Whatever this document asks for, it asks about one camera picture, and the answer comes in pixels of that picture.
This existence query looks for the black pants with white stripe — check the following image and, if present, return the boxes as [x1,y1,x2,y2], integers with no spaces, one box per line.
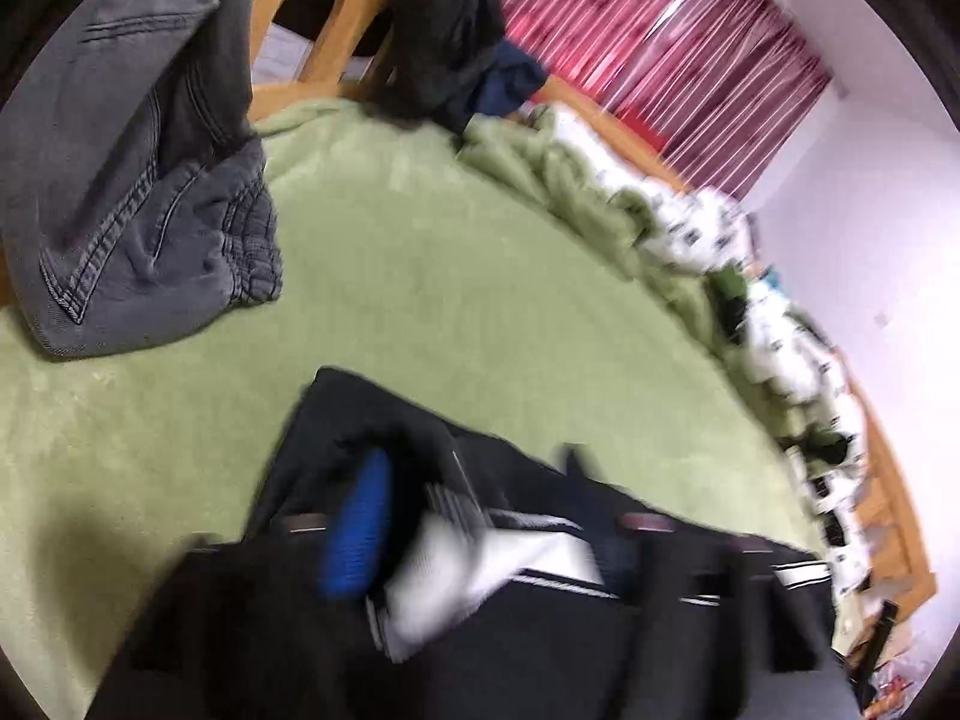
[89,367,857,718]

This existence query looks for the white floral quilt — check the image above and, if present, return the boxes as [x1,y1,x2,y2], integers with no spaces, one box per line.
[519,103,871,596]

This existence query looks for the green fleece bed sheet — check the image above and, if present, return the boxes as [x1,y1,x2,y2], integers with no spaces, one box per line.
[2,103,820,718]

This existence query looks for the grey denim jeans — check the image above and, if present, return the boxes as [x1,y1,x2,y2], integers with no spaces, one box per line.
[2,0,283,358]

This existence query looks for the navy blue garment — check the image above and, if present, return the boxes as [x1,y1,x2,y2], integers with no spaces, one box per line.
[473,41,548,117]

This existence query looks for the red patterned curtain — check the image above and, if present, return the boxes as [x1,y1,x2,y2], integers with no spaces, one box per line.
[500,0,832,199]

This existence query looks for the black jacket on footboard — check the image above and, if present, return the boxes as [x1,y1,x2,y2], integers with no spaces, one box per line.
[377,0,505,133]

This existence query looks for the wooden bed frame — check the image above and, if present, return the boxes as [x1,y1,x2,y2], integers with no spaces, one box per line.
[249,0,937,613]

